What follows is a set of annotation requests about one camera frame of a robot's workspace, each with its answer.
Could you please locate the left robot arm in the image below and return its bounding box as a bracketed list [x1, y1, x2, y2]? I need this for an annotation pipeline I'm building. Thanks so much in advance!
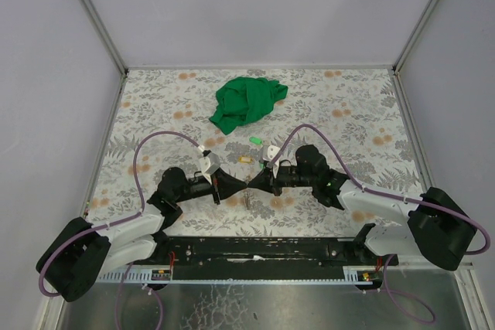
[36, 167, 248, 302]

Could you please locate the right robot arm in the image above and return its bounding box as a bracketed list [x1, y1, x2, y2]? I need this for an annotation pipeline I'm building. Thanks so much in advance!
[248, 145, 477, 271]

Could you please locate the yellow tag key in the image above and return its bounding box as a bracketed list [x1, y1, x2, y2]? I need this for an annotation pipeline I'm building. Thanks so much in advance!
[238, 156, 253, 164]

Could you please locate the green tag key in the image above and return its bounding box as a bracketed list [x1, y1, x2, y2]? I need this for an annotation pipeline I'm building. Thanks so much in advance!
[250, 137, 262, 145]

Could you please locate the floral patterned table mat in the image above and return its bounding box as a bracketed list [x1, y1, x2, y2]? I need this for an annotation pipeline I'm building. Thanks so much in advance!
[87, 69, 424, 224]

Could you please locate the crumpled green cloth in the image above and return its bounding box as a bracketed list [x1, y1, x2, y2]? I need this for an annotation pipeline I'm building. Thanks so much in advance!
[209, 77, 288, 135]

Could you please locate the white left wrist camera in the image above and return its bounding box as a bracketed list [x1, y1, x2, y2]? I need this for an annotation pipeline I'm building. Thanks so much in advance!
[199, 150, 220, 185]

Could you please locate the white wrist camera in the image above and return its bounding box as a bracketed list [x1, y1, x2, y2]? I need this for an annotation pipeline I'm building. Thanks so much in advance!
[199, 150, 220, 185]
[261, 145, 280, 178]

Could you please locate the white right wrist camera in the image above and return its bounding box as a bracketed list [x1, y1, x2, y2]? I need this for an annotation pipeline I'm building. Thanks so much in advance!
[261, 145, 280, 178]

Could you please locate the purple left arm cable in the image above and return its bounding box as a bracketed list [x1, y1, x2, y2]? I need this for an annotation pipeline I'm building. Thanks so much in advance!
[38, 131, 206, 298]

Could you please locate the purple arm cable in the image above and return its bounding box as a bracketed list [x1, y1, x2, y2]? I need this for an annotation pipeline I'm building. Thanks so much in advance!
[270, 124, 490, 256]
[38, 131, 206, 298]

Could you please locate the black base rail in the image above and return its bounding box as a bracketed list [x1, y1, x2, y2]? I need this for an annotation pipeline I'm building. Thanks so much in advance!
[141, 236, 389, 281]

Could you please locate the grey slotted cable duct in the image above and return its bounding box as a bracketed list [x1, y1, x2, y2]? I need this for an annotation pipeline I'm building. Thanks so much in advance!
[97, 267, 172, 284]

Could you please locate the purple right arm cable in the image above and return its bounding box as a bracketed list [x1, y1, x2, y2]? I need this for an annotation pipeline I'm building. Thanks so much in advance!
[270, 124, 490, 256]

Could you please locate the aluminium frame left post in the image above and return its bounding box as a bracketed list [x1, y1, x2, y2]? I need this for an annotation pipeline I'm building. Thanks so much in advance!
[78, 0, 128, 76]

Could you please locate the aluminium frame post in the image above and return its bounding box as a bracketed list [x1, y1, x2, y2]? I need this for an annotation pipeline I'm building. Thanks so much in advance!
[78, 0, 128, 76]
[392, 0, 441, 76]

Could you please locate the aluminium frame right post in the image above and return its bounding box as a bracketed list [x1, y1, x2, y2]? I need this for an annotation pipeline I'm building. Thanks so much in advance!
[392, 0, 441, 76]

